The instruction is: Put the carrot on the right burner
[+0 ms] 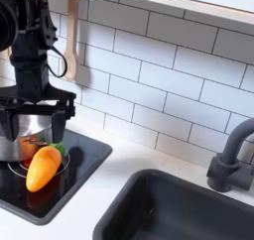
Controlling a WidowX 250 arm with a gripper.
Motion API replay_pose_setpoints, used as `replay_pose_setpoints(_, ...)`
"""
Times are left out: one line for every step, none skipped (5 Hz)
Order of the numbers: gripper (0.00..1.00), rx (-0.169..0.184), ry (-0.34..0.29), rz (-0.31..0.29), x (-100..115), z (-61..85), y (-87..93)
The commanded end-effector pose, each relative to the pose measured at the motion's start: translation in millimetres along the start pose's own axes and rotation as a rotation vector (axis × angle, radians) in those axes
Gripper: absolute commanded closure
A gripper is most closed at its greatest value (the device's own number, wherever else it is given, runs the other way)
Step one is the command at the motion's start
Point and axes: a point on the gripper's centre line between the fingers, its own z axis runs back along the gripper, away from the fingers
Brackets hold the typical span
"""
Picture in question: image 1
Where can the orange toy carrot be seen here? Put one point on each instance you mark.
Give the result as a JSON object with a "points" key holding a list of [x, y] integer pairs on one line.
{"points": [[41, 168]]}

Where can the steel pot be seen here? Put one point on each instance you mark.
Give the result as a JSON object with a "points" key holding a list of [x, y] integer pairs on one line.
{"points": [[33, 144]]}

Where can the black toy stove top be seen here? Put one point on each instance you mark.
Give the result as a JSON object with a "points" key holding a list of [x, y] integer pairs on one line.
{"points": [[82, 158]]}

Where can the wooden spoon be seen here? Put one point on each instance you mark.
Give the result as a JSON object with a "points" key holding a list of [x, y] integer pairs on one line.
{"points": [[71, 62]]}

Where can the dark grey sink basin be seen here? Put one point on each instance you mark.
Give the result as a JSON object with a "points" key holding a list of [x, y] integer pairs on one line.
{"points": [[165, 211]]}

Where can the dark grey tap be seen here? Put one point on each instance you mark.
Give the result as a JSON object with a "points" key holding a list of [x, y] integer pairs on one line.
{"points": [[225, 171]]}

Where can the wooden microwave shelf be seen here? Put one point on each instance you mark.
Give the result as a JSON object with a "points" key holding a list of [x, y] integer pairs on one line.
{"points": [[198, 9]]}

